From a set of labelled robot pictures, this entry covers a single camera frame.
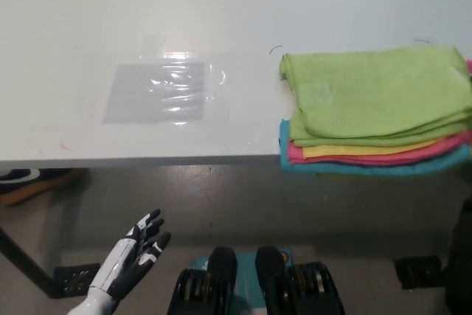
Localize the black table leg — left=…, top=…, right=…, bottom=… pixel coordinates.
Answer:
left=0, top=224, right=53, bottom=300

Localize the clear plastic film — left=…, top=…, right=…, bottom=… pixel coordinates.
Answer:
left=101, top=51, right=232, bottom=135

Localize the grey rectangular sheet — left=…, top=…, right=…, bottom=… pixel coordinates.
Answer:
left=102, top=60, right=207, bottom=125

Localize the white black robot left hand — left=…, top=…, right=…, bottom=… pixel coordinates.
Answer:
left=88, top=208, right=173, bottom=302

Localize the green microfibre cloth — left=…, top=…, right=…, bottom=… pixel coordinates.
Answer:
left=278, top=44, right=472, bottom=148

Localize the black floor base plate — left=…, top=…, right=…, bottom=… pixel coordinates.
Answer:
left=52, top=262, right=101, bottom=300
left=392, top=255, right=444, bottom=291

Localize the teal microfibre cloth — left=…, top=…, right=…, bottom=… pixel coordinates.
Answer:
left=278, top=118, right=471, bottom=179

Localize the black teal robot body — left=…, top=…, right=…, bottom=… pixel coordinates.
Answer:
left=167, top=246, right=344, bottom=315

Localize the stack of coloured cloths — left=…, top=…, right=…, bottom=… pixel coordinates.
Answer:
left=286, top=58, right=472, bottom=167

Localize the black and orange shoe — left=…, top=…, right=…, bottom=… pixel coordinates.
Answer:
left=0, top=167, right=90, bottom=209

